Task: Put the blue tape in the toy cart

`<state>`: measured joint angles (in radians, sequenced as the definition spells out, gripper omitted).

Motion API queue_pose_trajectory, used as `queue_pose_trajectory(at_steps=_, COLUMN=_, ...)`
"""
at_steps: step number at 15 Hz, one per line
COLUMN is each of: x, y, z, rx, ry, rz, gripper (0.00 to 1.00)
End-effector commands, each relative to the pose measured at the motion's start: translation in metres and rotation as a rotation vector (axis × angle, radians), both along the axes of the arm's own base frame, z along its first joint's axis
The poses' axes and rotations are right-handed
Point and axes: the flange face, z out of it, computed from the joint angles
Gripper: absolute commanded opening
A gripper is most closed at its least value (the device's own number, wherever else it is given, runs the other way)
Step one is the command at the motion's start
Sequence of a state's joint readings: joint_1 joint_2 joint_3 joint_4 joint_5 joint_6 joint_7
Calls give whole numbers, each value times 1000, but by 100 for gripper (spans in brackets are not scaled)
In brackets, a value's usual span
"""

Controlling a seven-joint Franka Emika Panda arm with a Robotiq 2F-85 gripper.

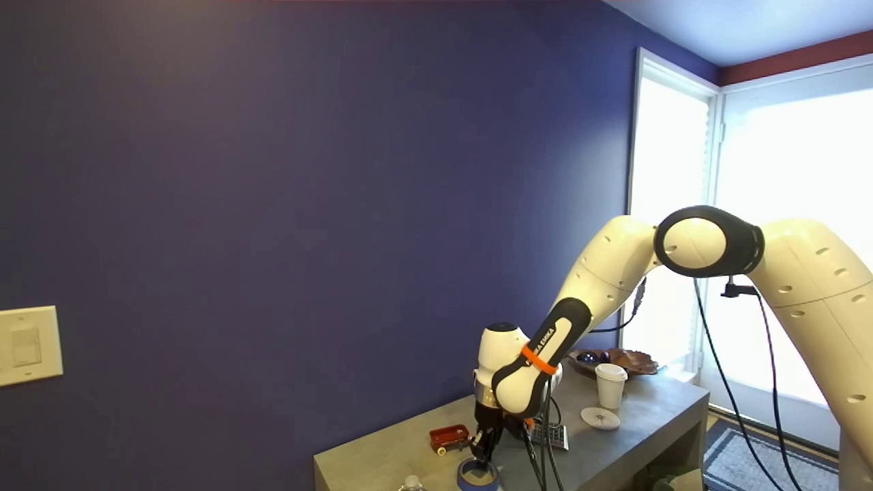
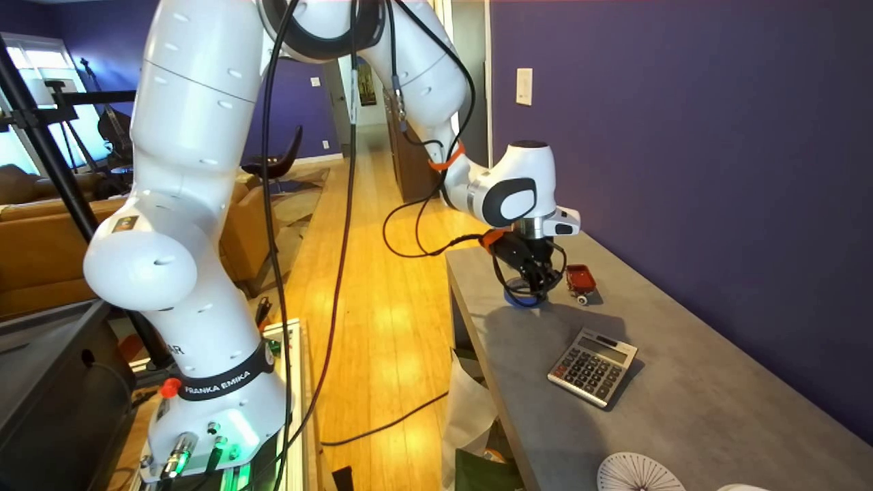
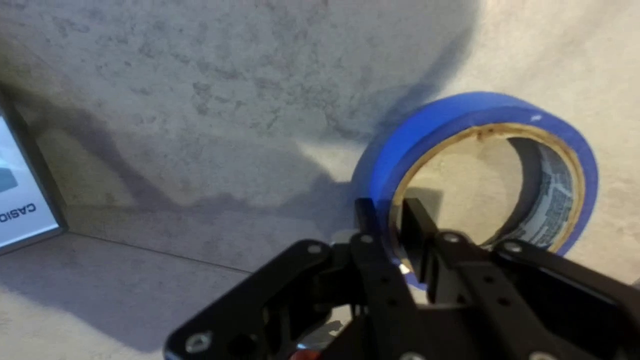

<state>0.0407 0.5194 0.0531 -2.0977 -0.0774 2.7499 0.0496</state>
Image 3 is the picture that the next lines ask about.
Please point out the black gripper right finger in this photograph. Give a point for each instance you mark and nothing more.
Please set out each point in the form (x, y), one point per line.
(532, 300)

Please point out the grey desk calculator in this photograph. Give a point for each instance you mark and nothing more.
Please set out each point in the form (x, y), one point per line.
(20, 192)

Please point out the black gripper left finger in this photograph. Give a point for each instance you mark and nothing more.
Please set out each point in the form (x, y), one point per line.
(266, 300)

